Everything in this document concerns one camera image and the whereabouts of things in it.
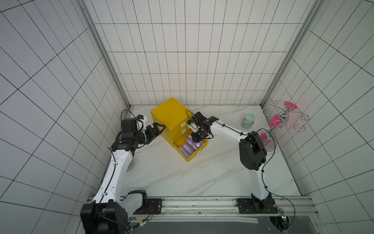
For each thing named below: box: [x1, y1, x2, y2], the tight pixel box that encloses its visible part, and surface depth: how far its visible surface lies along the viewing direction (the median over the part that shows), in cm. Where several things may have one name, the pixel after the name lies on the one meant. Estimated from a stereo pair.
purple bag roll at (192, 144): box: [186, 135, 200, 152], surface depth 94 cm
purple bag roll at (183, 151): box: [178, 146, 192, 159], surface depth 92 cm
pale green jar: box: [240, 113, 256, 130], surface depth 103 cm
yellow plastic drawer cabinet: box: [150, 97, 208, 163], surface depth 87 cm
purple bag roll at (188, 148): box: [182, 142, 195, 155], surface depth 94 cm
